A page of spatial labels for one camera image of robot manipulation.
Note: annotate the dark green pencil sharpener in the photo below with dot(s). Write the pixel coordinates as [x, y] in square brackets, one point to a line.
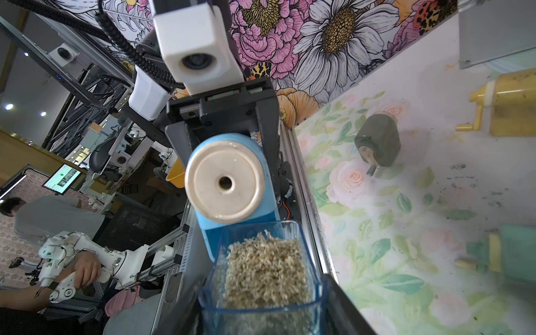
[378, 141]

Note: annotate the translucent blue shavings tray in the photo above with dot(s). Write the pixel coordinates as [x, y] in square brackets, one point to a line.
[263, 282]

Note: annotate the person in grey shirt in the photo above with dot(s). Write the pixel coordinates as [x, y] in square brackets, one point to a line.
[38, 220]

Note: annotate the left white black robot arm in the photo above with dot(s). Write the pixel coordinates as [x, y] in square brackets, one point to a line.
[154, 85]

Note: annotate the silver aluminium case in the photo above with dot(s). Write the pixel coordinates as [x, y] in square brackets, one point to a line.
[492, 30]

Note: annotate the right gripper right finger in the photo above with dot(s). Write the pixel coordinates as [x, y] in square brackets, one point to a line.
[341, 316]

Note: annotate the teal square pencil sharpener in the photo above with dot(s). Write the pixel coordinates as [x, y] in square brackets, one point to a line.
[509, 252]

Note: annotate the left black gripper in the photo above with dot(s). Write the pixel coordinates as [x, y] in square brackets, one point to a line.
[243, 108]

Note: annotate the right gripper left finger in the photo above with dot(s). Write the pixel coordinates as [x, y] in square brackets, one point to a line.
[186, 315]

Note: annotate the computer monitor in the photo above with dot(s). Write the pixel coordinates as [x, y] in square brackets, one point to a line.
[62, 180]

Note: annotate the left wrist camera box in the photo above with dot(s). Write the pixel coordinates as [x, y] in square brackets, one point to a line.
[196, 45]

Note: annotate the yellow pencil sharpener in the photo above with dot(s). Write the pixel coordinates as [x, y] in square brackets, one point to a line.
[511, 99]

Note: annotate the yellow plastic bin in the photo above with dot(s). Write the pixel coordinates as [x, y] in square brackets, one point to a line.
[176, 175]

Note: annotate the blue pencil sharpener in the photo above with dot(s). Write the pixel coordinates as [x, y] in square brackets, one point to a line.
[228, 182]

